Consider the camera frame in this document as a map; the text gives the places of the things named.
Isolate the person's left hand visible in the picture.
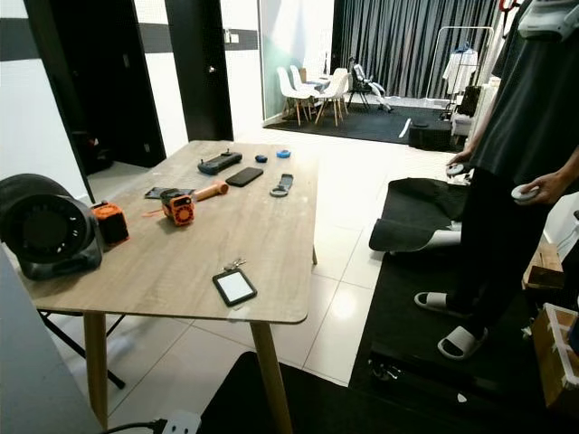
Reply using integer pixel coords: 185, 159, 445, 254
532, 172, 573, 205

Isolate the card holder with keys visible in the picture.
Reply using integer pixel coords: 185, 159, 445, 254
212, 259, 259, 308

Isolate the black storage box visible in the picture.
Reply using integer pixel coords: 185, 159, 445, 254
407, 120, 453, 152

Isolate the person in black clothes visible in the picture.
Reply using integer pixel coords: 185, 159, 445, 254
414, 0, 579, 361

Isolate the black cloth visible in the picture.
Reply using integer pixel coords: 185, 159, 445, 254
368, 178, 471, 254

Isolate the brown cardboard box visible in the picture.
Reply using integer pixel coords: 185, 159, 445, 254
521, 242, 564, 292

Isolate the white rounded object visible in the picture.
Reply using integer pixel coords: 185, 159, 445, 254
421, 228, 462, 250

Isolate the white hanging shirt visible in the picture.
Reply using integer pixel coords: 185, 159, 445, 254
444, 47, 480, 95

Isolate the black round fan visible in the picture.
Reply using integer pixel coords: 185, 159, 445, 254
0, 174, 105, 281

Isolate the metal clothes rack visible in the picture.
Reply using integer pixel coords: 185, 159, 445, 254
434, 25, 498, 120

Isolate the dark rug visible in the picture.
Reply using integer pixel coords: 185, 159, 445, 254
262, 104, 453, 146

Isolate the black bag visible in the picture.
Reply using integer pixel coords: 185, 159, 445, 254
74, 133, 114, 175

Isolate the dark grey curtain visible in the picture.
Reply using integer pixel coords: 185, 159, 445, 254
332, 0, 517, 99

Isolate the white slide sandal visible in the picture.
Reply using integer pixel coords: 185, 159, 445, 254
437, 325, 489, 361
414, 291, 458, 314

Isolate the white chair with wooden legs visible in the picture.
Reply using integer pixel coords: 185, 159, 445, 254
276, 66, 318, 126
317, 67, 352, 126

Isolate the orange and black box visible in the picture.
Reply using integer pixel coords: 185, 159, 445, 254
92, 202, 130, 245

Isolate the grey VR headset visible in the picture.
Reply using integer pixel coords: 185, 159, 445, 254
517, 0, 579, 42

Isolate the wooden crate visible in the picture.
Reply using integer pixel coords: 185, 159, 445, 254
529, 303, 579, 415

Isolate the black door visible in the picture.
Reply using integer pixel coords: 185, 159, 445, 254
165, 0, 234, 143
25, 0, 166, 173

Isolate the grey remote control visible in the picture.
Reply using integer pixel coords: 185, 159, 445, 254
270, 174, 296, 198

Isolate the black flat device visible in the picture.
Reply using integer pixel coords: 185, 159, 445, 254
145, 186, 186, 200

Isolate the orange and black handheld tool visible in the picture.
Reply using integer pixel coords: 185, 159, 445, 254
160, 181, 229, 227

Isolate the black smartphone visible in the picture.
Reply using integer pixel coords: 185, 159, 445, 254
225, 166, 265, 189

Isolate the small metal hardware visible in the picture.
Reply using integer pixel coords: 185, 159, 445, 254
368, 359, 403, 381

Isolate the wooden table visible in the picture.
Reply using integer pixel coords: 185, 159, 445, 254
23, 140, 319, 434

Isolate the black game controller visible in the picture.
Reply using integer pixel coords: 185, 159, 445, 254
197, 151, 243, 176

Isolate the black floor mat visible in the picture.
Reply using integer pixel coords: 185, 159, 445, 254
197, 253, 579, 434

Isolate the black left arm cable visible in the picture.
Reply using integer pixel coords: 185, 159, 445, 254
104, 419, 168, 434

